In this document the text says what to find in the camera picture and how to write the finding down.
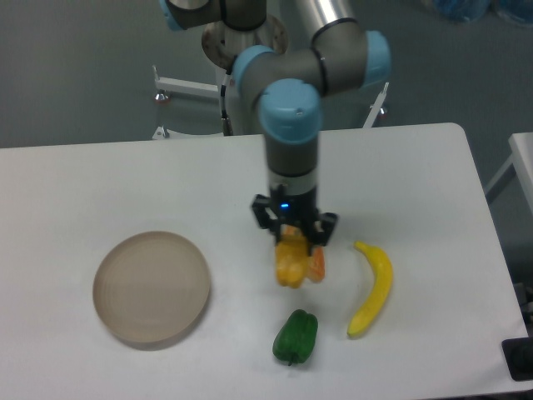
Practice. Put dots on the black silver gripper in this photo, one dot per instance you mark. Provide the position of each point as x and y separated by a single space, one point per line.
292 202

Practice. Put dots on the yellow toy bell pepper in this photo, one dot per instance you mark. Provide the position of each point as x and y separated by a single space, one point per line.
291 261

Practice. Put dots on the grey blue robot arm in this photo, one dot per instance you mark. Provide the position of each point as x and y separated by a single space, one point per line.
284 91

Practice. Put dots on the green toy bell pepper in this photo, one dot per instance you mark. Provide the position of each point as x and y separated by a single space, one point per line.
295 341

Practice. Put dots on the round beige plate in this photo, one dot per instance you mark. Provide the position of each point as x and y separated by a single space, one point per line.
151 288

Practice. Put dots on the orange toy pastry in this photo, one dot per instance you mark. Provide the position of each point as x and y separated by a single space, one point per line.
317 270

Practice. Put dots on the yellow toy banana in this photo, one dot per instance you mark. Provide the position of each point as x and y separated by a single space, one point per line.
382 269

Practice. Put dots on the white right stand leg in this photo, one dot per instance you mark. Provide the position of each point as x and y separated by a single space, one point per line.
377 109

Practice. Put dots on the white stand leg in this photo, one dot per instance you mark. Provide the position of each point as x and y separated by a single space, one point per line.
377 109
166 88

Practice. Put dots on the white left stand leg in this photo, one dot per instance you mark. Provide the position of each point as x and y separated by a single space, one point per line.
166 88

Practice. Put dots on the white side table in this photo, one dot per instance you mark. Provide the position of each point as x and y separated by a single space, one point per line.
517 165

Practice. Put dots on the black device at edge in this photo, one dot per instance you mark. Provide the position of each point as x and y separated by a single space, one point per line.
518 356

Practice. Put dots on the blue plastic bag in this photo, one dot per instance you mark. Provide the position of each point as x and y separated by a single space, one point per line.
518 13

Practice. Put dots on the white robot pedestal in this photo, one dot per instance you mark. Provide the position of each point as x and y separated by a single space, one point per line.
222 45

